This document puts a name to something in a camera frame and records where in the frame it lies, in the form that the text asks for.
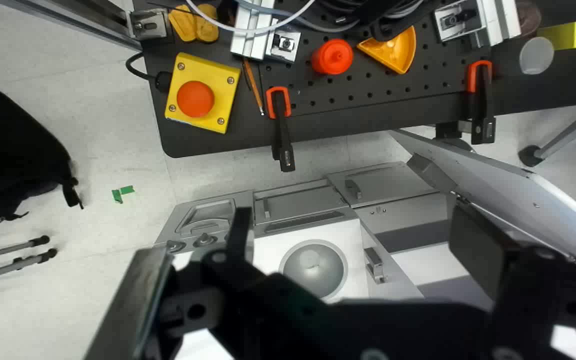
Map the red plastic cap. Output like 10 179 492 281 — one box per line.
310 38 355 76

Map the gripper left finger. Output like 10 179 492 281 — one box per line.
145 206 329 360

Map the toy kitchen sink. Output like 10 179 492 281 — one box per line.
278 239 348 301

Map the green tape piece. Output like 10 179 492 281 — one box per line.
111 185 136 204

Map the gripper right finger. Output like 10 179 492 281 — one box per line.
449 201 576 360

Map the yellow block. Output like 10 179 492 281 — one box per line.
537 18 576 51

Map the orange plastic wedge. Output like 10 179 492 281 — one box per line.
357 26 418 75

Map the yellow emergency stop box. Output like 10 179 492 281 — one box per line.
164 52 242 135

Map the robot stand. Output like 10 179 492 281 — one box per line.
0 0 576 159

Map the toy kitchen tap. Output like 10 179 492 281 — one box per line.
362 246 387 285

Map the white round disc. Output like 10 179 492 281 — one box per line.
518 36 555 76

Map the yellow plastic piece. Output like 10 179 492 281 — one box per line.
168 3 220 44

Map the orange and black clamp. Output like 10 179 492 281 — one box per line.
465 60 497 146
265 86 297 173

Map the black backpack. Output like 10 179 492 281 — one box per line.
0 85 85 247

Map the white cable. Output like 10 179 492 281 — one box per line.
185 0 315 36

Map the orange pencil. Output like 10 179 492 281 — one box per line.
242 57 265 117

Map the cupboard door handle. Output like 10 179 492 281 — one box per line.
407 152 458 195

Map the black cable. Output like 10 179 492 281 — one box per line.
125 52 173 94

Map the grey leg with black foot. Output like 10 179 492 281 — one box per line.
518 94 576 168

